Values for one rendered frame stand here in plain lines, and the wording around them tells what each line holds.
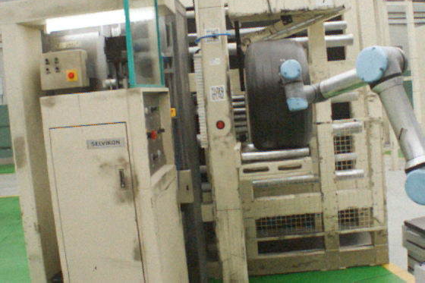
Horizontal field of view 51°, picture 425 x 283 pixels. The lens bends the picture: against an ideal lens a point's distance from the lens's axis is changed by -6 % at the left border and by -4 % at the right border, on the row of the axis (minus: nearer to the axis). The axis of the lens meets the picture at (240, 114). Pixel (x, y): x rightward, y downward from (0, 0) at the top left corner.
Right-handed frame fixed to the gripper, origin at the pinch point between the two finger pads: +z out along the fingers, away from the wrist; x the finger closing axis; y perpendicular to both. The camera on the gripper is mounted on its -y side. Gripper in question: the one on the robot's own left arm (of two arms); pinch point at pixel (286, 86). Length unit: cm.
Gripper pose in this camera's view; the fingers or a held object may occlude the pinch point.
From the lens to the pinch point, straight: 209.9
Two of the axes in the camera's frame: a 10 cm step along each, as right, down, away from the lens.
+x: -10.0, 0.8, 0.4
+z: 0.4, 0.7, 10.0
